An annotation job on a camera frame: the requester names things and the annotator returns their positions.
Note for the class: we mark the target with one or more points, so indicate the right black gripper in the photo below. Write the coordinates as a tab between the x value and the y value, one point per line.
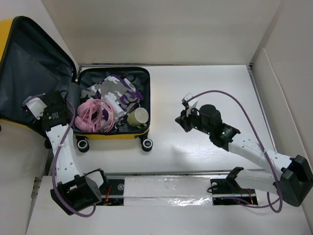
182	122

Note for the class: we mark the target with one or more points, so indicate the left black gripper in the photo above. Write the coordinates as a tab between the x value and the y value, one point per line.
35	123

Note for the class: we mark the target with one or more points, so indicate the yellow-green mug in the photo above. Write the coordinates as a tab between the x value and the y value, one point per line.
138	118

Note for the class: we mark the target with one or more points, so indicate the purple camouflage cloth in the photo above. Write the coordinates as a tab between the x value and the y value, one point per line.
97	115

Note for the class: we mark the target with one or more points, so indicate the yellow hard-shell suitcase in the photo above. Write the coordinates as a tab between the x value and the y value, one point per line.
32	63

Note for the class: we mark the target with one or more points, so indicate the white spray bottle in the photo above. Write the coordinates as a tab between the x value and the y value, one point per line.
119	112

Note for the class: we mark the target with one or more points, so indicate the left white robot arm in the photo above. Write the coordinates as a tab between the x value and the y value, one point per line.
63	151

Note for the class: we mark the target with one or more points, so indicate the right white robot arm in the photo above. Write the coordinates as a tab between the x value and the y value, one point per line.
290	177

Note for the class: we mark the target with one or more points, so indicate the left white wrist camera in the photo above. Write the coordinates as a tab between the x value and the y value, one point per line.
35	105

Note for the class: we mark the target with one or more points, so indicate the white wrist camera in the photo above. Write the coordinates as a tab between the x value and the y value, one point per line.
189	103
35	105

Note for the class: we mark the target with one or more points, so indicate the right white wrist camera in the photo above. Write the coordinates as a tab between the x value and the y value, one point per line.
189	103

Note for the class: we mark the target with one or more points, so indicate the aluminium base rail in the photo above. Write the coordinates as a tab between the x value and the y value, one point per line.
172	191

